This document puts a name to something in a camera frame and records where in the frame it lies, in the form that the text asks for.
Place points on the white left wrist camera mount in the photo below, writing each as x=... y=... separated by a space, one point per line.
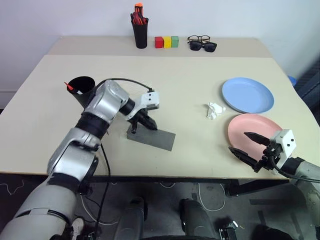
x=150 y=97

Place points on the dark grey rounded shape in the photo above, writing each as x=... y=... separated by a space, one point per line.
x=197 y=220
x=132 y=220

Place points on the blue plate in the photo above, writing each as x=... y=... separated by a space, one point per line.
x=246 y=95

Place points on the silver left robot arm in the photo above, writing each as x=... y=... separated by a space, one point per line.
x=105 y=100

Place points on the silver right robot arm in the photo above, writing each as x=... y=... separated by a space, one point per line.
x=310 y=167

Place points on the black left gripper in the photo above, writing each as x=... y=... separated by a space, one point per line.
x=138 y=115

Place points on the black pen holder cup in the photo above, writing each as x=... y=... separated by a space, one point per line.
x=140 y=37

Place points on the black table frame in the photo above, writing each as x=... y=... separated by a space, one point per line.
x=250 y=188

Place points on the tortoise-framed glasses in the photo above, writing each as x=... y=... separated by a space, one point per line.
x=200 y=38

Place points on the small black floor device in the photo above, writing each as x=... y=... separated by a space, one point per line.
x=227 y=230

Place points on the red and black tool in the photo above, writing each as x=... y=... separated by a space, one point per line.
x=134 y=18
x=144 y=21

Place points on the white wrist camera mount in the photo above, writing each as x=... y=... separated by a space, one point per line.
x=150 y=97
x=286 y=138

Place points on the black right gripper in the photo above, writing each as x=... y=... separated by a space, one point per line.
x=269 y=157

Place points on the grey glasses case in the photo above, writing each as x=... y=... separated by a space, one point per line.
x=155 y=140

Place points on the green cube block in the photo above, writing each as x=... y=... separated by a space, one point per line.
x=175 y=41

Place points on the red cube block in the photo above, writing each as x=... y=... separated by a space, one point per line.
x=159 y=42

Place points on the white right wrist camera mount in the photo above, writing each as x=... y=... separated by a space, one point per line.
x=286 y=138

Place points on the crumpled white tissue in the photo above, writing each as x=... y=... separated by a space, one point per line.
x=213 y=110

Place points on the blue round container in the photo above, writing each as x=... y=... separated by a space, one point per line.
x=292 y=80

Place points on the yellow cube block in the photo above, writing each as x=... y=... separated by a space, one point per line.
x=167 y=42

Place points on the black sunglasses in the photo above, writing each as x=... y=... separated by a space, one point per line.
x=195 y=46

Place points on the black office chair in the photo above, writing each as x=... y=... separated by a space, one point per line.
x=310 y=87

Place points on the pink plate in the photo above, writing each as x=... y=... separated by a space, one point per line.
x=250 y=125

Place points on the empty black plastic cup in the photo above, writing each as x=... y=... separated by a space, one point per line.
x=82 y=86

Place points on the red and black pen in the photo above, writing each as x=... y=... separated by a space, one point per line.
x=69 y=86

